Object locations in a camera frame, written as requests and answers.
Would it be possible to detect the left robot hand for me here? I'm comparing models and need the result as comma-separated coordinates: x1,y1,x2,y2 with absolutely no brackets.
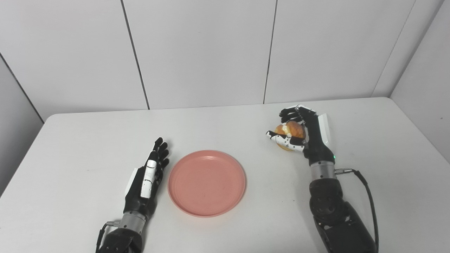
123,137,170,218

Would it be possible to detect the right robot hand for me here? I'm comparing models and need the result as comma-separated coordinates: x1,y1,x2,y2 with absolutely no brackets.
266,105,335,166

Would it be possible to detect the cream puff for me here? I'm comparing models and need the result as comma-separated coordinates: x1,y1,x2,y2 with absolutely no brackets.
274,121,306,151

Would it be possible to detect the pink plate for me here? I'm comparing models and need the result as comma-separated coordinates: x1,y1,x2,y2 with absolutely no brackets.
168,150,246,217

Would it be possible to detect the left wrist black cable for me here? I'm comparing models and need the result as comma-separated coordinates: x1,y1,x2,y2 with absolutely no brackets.
95,221,121,253

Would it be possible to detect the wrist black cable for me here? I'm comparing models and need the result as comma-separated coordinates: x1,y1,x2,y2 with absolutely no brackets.
334,168,379,252
95,221,121,253

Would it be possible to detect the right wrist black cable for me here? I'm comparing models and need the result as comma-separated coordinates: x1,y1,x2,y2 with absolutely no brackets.
334,168,379,252

